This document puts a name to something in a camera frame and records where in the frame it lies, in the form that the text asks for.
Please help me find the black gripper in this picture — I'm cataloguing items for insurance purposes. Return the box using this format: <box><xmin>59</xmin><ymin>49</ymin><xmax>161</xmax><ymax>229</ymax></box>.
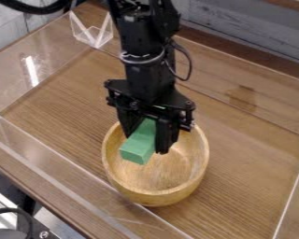
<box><xmin>104</xmin><ymin>79</ymin><xmax>196</xmax><ymax>154</ymax></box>

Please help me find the black cable bottom left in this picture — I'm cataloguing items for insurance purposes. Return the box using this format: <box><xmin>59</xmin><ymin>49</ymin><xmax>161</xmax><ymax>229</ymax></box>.
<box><xmin>0</xmin><ymin>206</ymin><xmax>34</xmax><ymax>239</ymax></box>

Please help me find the clear acrylic corner bracket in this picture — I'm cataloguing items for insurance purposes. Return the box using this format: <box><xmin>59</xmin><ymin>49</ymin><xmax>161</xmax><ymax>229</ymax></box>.
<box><xmin>67</xmin><ymin>12</ymin><xmax>113</xmax><ymax>49</ymax></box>

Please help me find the clear acrylic tray wall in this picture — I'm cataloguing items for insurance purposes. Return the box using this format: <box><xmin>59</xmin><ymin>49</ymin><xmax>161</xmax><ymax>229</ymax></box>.
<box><xmin>0</xmin><ymin>17</ymin><xmax>299</xmax><ymax>239</ymax></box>

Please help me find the black metal table frame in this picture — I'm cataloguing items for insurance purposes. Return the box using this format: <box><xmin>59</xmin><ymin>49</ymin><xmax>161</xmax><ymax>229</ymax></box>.
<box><xmin>0</xmin><ymin>173</ymin><xmax>61</xmax><ymax>239</ymax></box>

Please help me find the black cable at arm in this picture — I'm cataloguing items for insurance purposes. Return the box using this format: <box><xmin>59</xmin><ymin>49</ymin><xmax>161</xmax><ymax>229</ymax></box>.
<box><xmin>0</xmin><ymin>0</ymin><xmax>90</xmax><ymax>16</ymax></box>

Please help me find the brown wooden bowl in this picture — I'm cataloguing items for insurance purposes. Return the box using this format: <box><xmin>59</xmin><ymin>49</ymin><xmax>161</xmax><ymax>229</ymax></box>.
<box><xmin>101</xmin><ymin>122</ymin><xmax>209</xmax><ymax>207</ymax></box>

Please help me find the green rectangular block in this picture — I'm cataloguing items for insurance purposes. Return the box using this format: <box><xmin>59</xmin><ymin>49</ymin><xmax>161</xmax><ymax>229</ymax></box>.
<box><xmin>120</xmin><ymin>119</ymin><xmax>156</xmax><ymax>165</ymax></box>

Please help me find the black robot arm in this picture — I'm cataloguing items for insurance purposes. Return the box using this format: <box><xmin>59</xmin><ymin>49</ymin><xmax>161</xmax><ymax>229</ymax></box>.
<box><xmin>104</xmin><ymin>0</ymin><xmax>196</xmax><ymax>154</ymax></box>

